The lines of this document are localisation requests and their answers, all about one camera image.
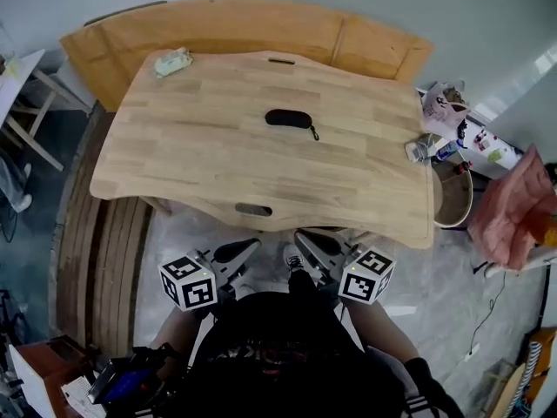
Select person's left forearm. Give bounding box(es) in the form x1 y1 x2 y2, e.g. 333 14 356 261
150 307 205 356

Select person's black shirt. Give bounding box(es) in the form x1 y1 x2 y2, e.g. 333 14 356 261
173 292 465 418

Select light wooden frame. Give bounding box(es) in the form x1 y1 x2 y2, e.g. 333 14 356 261
487 327 557 418

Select person's right white shoe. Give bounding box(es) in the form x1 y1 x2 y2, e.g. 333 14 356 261
282 244 305 273

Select brown cabinet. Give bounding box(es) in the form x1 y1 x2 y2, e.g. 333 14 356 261
8 337 105 418

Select blue label bottle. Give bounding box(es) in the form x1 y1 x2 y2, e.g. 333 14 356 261
434 139 461 161

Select brown wooden slat boards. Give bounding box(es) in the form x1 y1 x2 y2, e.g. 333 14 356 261
56 111 153 356

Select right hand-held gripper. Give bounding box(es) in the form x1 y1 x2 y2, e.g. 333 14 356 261
294 228 397 307

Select white plastic bag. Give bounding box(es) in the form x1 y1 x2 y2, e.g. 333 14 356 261
420 80 472 138

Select large brown cardboard sheet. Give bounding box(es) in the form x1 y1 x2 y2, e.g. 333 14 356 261
58 0 435 112

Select pink cloth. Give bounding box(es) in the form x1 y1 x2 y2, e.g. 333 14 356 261
467 144 557 272

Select white side table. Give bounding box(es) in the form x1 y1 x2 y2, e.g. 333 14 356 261
417 87 526 180

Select person's right forearm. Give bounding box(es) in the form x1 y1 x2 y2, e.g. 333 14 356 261
343 300 421 365

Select grey white packet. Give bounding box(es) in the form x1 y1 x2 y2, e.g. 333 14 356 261
404 132 443 164

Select black zippered pouch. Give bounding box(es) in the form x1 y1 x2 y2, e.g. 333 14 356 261
264 108 321 142

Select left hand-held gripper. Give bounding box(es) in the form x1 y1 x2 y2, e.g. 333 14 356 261
158 238 262 312

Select white table at left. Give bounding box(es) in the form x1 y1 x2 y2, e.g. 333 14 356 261
0 49 95 172

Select person's black trouser leg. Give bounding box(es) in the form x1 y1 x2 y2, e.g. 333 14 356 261
285 267 332 304

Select orange cushion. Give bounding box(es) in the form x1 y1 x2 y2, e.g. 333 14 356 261
533 209 557 247

